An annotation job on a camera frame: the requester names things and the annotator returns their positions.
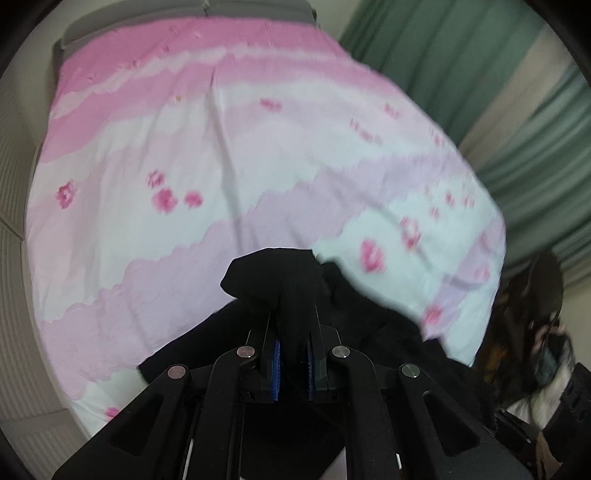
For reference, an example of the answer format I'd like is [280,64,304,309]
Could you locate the black pants with drawstring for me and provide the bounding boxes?
[137,247,498,480]

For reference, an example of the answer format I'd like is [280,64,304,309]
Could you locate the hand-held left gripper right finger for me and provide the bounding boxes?
[306,304,537,480]

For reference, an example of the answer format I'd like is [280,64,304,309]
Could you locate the pink floral blanket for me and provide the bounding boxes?
[25,16,507,438]

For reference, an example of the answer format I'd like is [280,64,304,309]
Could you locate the white louvered wardrobe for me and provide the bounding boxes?
[0,62,89,464]

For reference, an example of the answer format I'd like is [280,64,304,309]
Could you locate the beige curtain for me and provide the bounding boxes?
[456,36,580,172]

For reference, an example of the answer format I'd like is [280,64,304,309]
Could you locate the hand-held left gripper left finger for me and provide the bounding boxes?
[51,313,281,480]

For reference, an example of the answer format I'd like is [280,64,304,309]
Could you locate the person's body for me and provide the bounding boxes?
[475,250,591,480]

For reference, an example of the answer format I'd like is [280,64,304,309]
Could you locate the grey padded headboard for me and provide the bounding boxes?
[51,0,318,71]

